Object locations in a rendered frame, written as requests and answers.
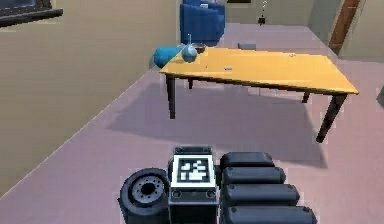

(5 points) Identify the dark framed wall picture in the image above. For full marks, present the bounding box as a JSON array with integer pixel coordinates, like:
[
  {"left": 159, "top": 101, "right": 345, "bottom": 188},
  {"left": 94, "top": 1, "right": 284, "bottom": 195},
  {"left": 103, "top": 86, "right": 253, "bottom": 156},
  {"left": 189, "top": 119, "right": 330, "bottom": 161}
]
[{"left": 0, "top": 0, "right": 64, "bottom": 29}]

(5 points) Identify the brown wooden door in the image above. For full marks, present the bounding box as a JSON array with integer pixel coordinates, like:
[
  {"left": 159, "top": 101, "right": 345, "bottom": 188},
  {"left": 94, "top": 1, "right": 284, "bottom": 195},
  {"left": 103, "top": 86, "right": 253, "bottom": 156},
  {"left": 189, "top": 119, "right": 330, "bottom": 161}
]
[{"left": 328, "top": 0, "right": 362, "bottom": 56}]

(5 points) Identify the grey bowl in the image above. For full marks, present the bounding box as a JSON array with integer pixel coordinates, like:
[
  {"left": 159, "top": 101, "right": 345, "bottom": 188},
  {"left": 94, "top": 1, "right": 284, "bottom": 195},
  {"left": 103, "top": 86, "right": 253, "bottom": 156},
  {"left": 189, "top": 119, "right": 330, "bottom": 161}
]
[{"left": 192, "top": 42, "right": 208, "bottom": 54}]

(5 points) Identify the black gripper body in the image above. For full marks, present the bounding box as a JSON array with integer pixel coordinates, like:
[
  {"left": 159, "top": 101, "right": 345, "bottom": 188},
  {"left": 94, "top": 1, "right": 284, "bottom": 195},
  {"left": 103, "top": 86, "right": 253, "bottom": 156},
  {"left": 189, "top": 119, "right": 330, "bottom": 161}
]
[{"left": 117, "top": 167, "right": 172, "bottom": 224}]

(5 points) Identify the blue armchair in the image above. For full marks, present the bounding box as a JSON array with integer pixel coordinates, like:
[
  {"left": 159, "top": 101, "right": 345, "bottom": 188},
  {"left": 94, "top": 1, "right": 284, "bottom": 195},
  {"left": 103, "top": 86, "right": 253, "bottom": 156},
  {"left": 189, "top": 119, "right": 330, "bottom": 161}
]
[{"left": 179, "top": 0, "right": 226, "bottom": 47}]

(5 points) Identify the blue cylindrical cushion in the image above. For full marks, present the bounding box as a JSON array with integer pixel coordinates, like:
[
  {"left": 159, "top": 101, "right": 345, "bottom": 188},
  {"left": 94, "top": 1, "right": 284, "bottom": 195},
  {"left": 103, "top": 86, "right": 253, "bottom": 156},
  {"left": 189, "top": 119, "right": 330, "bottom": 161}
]
[{"left": 152, "top": 45, "right": 185, "bottom": 69}]

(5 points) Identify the yellow wooden table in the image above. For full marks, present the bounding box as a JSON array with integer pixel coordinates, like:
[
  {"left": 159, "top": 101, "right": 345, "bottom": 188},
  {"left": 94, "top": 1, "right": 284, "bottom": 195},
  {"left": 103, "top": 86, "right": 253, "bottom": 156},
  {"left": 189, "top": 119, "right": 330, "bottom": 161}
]
[{"left": 159, "top": 46, "right": 360, "bottom": 144}]

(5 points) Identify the blue round vase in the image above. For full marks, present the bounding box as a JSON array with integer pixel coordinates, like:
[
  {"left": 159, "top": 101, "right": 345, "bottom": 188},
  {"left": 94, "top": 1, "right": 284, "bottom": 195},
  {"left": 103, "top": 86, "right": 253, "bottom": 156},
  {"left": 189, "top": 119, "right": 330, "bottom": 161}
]
[{"left": 181, "top": 33, "right": 199, "bottom": 64}]

